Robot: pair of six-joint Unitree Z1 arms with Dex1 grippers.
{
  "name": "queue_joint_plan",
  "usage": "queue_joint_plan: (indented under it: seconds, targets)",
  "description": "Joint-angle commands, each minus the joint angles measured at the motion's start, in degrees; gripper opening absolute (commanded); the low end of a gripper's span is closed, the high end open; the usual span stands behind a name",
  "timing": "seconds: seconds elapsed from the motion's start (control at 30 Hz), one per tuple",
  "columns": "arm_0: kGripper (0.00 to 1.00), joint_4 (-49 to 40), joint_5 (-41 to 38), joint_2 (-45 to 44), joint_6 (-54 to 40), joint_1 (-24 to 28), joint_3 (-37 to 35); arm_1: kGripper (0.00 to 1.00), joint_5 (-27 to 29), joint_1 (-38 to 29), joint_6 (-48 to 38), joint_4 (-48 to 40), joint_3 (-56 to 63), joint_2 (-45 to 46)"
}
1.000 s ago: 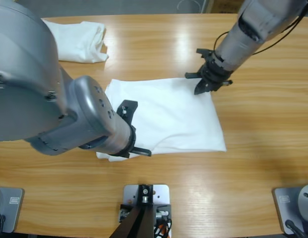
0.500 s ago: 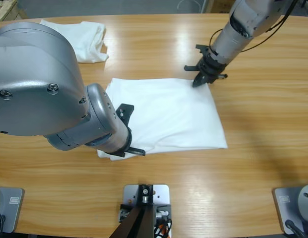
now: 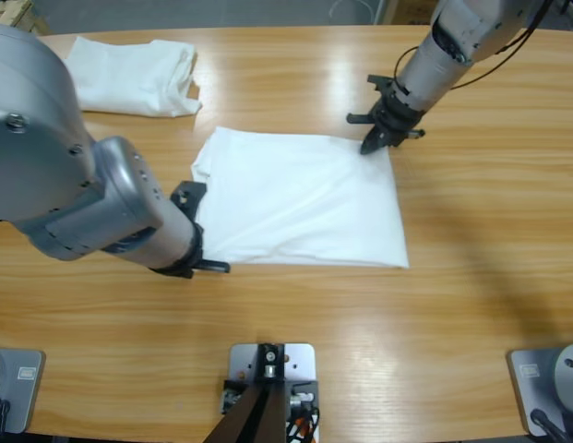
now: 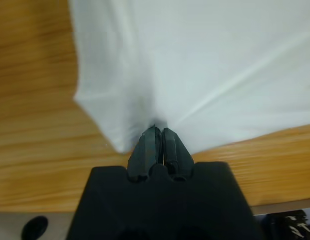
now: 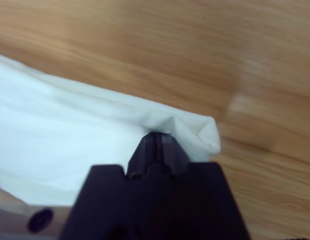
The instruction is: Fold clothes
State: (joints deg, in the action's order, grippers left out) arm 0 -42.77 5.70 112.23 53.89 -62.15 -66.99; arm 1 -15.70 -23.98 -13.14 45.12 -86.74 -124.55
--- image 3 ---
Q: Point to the wooden pallet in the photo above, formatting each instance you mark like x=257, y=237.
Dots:
x=18, y=16

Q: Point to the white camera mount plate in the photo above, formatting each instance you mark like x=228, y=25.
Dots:
x=302, y=364

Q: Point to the brown cardboard box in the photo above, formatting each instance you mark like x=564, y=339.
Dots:
x=413, y=11

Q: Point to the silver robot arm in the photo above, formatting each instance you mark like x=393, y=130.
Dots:
x=433, y=64
x=60, y=161

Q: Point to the white t-shirt with black logo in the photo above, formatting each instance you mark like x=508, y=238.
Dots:
x=304, y=203

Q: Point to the black mount clamp bracket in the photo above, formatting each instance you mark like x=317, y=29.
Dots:
x=309, y=385

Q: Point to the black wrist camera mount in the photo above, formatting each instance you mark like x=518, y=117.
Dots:
x=189, y=196
x=380, y=83

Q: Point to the dark camera mount post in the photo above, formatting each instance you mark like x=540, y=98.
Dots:
x=267, y=406

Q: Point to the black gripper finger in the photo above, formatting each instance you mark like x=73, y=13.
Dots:
x=360, y=118
x=214, y=266
x=373, y=140

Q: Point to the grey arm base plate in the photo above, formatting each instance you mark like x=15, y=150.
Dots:
x=528, y=387
x=23, y=397

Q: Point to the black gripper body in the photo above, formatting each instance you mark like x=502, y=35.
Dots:
x=191, y=258
x=399, y=120

